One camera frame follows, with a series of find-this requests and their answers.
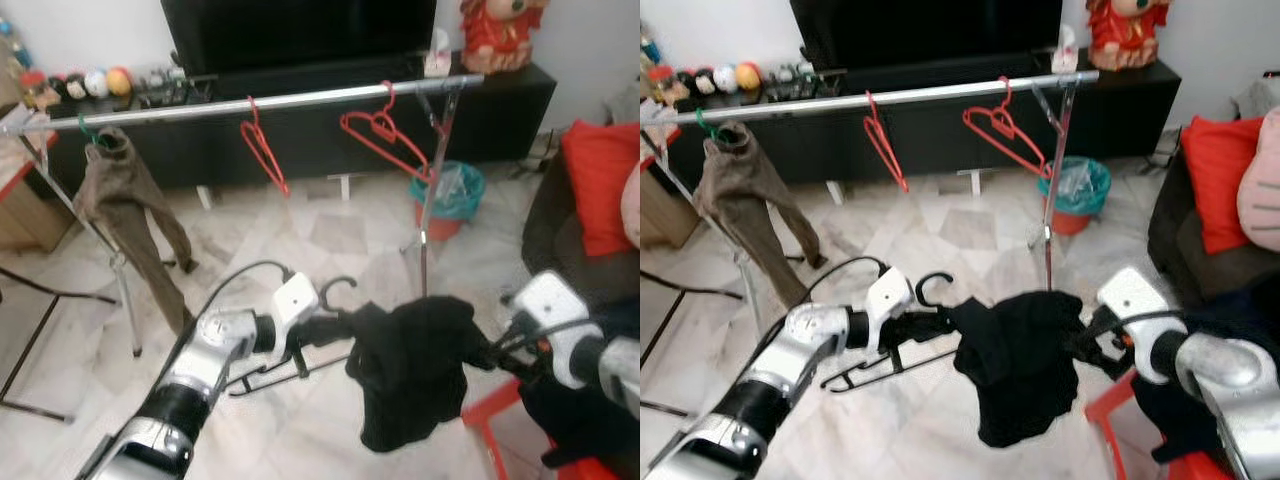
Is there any red plastic clothes hanger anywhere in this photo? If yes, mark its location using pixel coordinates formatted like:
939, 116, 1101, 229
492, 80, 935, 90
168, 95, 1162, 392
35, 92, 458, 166
962, 77, 1054, 182
864, 92, 912, 194
239, 95, 292, 199
339, 80, 434, 185

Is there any small white pink box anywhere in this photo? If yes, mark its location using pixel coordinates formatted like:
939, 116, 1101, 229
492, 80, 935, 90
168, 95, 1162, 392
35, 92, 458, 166
1051, 24, 1082, 75
422, 28, 454, 79

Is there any teal plastic bin liner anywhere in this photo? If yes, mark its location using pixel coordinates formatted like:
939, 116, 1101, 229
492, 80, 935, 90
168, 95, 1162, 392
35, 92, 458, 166
1036, 156, 1112, 217
407, 161, 488, 222

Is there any black TV console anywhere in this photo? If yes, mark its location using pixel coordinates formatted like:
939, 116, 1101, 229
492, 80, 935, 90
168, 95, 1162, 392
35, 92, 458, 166
660, 58, 1182, 193
45, 62, 558, 198

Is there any silver metal clothes rack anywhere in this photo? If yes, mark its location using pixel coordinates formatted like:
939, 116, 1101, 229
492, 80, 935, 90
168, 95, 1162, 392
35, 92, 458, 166
0, 73, 487, 359
640, 70, 1102, 293

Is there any red laughing Buddha statue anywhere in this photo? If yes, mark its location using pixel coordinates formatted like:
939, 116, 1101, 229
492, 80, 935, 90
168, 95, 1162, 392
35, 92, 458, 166
1086, 0, 1172, 72
459, 0, 550, 75

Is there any navy blue garment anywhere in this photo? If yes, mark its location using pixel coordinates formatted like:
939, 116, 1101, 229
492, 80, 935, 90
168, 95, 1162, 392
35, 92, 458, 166
518, 298, 641, 473
1128, 273, 1280, 467

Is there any red cushion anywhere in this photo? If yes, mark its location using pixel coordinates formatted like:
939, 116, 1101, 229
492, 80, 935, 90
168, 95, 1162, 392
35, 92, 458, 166
1181, 115, 1264, 257
561, 120, 641, 259

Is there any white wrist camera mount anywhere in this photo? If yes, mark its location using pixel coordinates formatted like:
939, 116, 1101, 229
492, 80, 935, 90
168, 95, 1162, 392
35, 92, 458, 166
865, 267, 917, 351
511, 270, 592, 390
1094, 265, 1172, 385
271, 272, 322, 337

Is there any orange waste bin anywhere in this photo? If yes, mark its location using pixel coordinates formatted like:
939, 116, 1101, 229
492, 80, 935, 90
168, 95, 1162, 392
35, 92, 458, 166
414, 200, 464, 244
1044, 203, 1092, 237

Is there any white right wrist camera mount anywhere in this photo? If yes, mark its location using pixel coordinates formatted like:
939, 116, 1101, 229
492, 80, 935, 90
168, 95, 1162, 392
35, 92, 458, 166
511, 270, 592, 390
1094, 265, 1172, 385

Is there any pink cat face pillow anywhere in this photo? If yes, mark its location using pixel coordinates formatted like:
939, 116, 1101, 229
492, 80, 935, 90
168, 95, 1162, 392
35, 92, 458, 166
619, 163, 641, 248
1236, 107, 1280, 254

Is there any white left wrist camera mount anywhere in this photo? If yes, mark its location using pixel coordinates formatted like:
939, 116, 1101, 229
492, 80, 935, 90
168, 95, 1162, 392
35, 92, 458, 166
271, 272, 322, 337
865, 267, 917, 351

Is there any black clothes hanger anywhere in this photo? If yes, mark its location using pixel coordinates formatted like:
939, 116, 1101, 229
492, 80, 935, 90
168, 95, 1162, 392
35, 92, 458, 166
224, 276, 359, 398
819, 271, 963, 394

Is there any black flat television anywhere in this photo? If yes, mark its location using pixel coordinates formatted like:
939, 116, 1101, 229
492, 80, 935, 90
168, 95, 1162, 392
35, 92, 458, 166
161, 0, 439, 78
789, 0, 1065, 73

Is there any dark brown sofa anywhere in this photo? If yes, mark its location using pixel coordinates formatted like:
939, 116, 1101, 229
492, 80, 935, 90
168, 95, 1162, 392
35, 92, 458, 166
1147, 150, 1280, 313
521, 150, 641, 313

